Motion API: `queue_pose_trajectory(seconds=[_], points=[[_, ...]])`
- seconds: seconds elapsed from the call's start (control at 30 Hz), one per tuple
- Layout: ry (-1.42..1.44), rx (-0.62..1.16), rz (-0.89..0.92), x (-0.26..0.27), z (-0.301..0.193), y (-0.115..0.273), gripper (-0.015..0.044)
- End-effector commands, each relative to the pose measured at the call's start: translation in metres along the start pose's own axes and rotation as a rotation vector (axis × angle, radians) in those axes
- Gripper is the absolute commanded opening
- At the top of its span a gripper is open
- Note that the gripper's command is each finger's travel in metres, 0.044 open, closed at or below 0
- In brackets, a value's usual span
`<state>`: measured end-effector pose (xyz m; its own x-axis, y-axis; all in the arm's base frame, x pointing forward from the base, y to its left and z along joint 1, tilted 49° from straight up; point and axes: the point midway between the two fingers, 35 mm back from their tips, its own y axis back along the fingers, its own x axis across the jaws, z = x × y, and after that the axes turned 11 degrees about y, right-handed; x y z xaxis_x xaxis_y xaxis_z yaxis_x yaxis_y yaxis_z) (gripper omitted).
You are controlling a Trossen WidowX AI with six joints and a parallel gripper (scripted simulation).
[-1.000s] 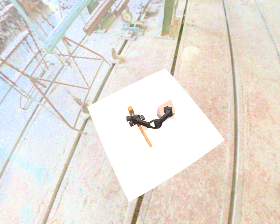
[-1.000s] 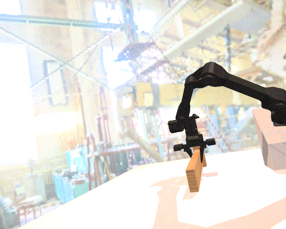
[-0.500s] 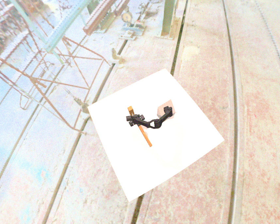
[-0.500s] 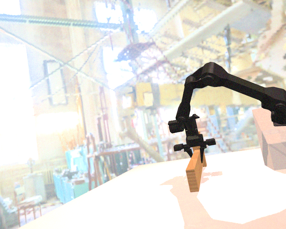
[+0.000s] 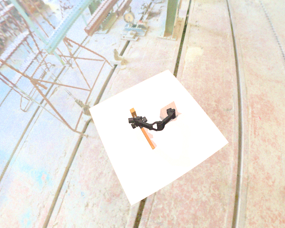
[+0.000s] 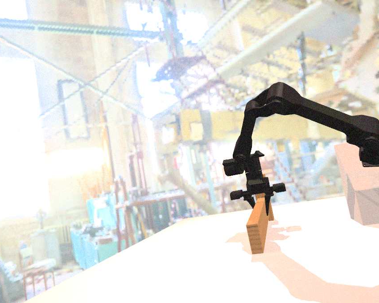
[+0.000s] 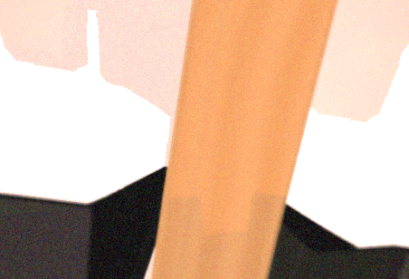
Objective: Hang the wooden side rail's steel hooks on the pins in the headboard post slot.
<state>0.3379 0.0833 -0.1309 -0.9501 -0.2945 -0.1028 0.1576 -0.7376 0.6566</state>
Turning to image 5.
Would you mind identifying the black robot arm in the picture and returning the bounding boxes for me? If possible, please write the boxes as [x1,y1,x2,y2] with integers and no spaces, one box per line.
[128,108,176,131]

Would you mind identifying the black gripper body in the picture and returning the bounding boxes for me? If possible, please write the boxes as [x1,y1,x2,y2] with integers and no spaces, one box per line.
[131,117,147,129]

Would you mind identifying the wooden post with slot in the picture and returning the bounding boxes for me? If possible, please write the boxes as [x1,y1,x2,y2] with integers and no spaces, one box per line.
[130,108,137,118]

